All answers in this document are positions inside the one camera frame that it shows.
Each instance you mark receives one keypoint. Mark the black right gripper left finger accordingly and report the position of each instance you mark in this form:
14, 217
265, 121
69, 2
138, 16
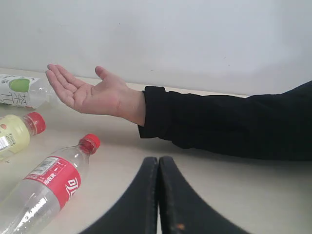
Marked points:
136, 211

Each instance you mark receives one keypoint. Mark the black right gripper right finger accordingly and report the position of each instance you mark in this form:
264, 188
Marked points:
182, 210

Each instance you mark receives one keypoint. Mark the clear cola bottle red label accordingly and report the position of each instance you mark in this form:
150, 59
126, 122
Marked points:
40, 196

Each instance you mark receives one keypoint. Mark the yellow bottle with red cap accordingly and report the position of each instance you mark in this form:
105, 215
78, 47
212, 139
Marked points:
16, 132

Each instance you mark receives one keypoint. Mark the tea bottle with white label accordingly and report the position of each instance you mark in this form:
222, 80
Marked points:
27, 92

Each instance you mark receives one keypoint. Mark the forearm in black sleeve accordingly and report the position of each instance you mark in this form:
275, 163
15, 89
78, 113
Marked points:
267, 127

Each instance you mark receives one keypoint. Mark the person's open bare hand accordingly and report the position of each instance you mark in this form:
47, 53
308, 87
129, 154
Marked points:
109, 97

